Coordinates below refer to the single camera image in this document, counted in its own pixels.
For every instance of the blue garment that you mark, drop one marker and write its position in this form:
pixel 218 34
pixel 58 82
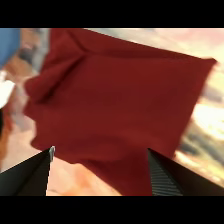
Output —
pixel 8 45

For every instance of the red T-shirt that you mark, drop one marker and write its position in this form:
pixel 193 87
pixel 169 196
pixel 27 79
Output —
pixel 116 100

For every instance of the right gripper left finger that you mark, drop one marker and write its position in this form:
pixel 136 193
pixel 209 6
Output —
pixel 26 176

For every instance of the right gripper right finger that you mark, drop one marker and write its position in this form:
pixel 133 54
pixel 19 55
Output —
pixel 180 180

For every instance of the white garment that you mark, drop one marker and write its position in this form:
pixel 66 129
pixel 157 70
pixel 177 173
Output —
pixel 5 94

